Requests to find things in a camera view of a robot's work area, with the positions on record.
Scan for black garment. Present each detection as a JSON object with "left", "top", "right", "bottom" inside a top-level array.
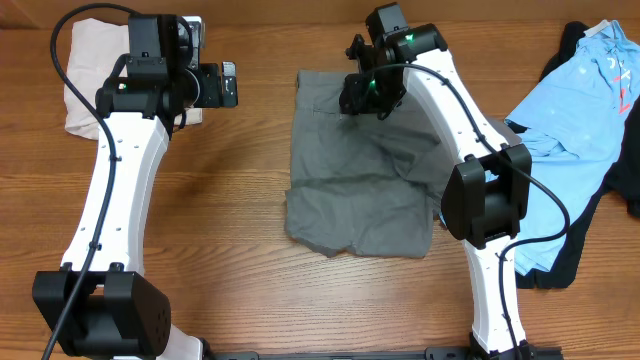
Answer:
[{"left": 504, "top": 20, "right": 640, "bottom": 290}]

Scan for grey shorts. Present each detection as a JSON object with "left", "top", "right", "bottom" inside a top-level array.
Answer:
[{"left": 283, "top": 68, "right": 521, "bottom": 260}]

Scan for folded beige shorts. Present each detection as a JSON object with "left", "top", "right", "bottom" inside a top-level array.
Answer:
[{"left": 66, "top": 15, "right": 204, "bottom": 133}]

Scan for light blue shirt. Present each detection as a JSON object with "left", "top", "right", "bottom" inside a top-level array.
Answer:
[{"left": 482, "top": 19, "right": 640, "bottom": 277}]

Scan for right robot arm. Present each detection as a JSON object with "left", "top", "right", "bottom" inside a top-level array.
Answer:
[{"left": 339, "top": 3, "right": 536, "bottom": 359}]

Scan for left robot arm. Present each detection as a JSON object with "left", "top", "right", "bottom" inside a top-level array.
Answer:
[{"left": 32, "top": 11, "right": 238, "bottom": 360}]

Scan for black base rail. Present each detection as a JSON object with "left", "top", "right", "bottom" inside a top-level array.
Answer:
[{"left": 204, "top": 346, "right": 564, "bottom": 360}]

